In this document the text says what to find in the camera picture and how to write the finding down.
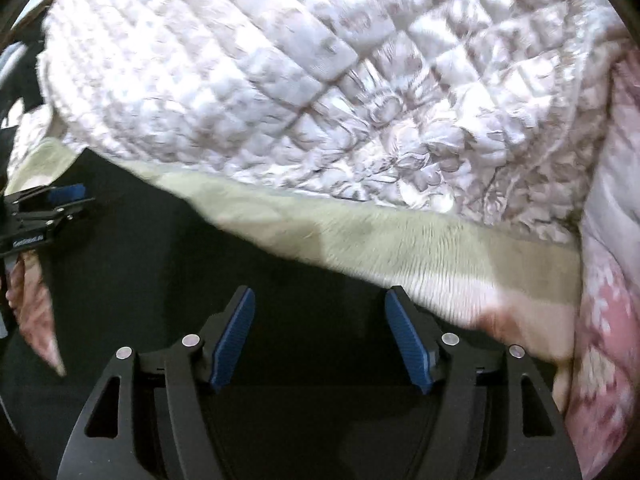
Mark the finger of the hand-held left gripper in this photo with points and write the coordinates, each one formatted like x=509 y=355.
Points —
x=60 y=211
x=65 y=193

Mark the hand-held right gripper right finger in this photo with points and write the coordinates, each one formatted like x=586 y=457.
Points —
x=406 y=342

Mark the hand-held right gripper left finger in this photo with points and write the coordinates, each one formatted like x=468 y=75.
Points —
x=234 y=340

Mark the black pants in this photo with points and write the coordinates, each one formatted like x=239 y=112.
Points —
x=150 y=260

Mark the floral fleece blanket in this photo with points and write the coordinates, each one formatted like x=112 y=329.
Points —
x=410 y=245

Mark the pink floral comforter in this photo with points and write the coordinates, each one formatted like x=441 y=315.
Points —
x=607 y=310

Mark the white quilted floral bedspread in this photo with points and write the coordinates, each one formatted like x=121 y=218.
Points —
x=300 y=70

